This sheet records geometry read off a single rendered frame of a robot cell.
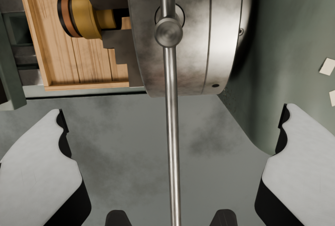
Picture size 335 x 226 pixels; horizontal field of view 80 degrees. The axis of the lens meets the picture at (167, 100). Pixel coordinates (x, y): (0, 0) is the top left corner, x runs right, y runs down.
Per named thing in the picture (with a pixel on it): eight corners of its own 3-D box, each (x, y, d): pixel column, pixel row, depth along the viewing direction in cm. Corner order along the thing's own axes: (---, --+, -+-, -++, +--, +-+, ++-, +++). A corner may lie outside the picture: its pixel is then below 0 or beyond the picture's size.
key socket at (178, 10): (155, 2, 24) (153, 3, 22) (183, 0, 24) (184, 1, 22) (157, 31, 26) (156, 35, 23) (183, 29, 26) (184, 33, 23)
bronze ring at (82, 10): (105, -23, 31) (47, -19, 31) (113, 40, 34) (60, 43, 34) (120, -10, 40) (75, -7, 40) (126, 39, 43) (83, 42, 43)
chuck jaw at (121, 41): (162, 26, 35) (166, 94, 37) (164, 29, 40) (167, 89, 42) (99, 30, 35) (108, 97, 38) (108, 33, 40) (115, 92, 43)
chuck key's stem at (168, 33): (160, 7, 25) (152, 19, 15) (178, 6, 25) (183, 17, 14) (161, 26, 26) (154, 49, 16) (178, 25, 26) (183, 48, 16)
